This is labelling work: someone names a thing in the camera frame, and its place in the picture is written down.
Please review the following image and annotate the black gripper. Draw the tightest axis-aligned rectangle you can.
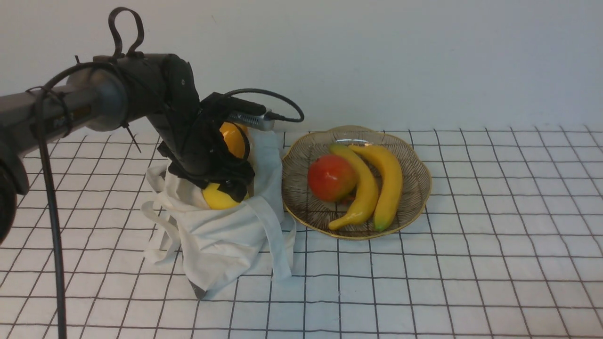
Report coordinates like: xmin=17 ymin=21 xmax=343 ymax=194
xmin=157 ymin=92 xmax=267 ymax=202

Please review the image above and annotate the orange mango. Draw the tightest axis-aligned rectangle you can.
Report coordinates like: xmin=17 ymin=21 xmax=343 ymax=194
xmin=220 ymin=122 xmax=250 ymax=159

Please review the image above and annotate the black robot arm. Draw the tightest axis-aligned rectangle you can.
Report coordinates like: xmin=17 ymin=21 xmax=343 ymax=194
xmin=1 ymin=54 xmax=275 ymax=240

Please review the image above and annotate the white cloth tote bag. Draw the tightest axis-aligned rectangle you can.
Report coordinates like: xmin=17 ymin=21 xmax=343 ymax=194
xmin=140 ymin=129 xmax=296 ymax=299

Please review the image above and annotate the yellow lemon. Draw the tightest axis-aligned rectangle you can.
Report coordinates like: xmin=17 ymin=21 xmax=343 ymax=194
xmin=202 ymin=183 xmax=250 ymax=210

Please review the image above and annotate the glass plate with gold rim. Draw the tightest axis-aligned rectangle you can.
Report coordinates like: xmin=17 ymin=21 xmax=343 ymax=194
xmin=282 ymin=125 xmax=432 ymax=240

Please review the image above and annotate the red apple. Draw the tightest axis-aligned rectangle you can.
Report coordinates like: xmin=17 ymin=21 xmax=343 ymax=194
xmin=307 ymin=154 xmax=358 ymax=202

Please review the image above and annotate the left yellow banana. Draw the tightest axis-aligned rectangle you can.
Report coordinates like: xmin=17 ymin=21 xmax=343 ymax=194
xmin=328 ymin=143 xmax=379 ymax=230

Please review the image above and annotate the right yellow banana green tip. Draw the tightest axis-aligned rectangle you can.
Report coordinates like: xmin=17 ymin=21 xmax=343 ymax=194
xmin=349 ymin=145 xmax=403 ymax=232

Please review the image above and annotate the white grid tablecloth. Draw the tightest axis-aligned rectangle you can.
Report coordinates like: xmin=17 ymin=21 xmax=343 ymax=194
xmin=0 ymin=125 xmax=603 ymax=339

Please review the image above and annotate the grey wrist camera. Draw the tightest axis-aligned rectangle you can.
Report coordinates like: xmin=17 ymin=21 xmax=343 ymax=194
xmin=228 ymin=111 xmax=275 ymax=131

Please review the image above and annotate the black cable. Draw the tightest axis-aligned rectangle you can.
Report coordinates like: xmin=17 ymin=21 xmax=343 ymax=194
xmin=223 ymin=89 xmax=305 ymax=123

